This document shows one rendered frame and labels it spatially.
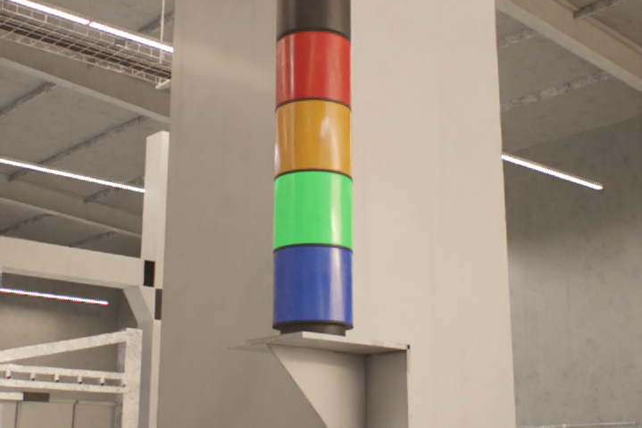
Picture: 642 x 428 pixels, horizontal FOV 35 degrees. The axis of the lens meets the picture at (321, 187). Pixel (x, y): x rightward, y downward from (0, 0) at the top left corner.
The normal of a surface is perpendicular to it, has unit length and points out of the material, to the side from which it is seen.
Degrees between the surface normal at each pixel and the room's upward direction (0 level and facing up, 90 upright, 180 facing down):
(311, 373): 90
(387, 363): 90
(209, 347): 90
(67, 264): 90
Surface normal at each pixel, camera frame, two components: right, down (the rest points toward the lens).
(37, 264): 0.67, -0.20
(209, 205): -0.74, -0.18
